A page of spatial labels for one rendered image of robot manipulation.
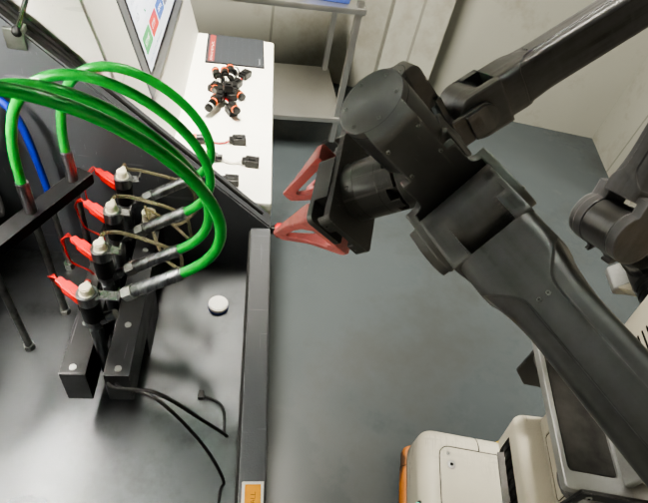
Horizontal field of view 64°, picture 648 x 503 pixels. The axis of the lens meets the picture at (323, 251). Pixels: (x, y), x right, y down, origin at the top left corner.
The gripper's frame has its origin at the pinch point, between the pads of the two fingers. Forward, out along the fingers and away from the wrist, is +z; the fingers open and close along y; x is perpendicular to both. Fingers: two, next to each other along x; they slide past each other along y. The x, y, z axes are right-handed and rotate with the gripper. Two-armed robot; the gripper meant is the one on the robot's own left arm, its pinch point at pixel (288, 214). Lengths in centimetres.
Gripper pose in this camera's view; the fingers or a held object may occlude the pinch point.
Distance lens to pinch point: 55.3
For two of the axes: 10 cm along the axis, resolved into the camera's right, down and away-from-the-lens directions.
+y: -1.7, 8.6, -4.8
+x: 6.1, 4.7, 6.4
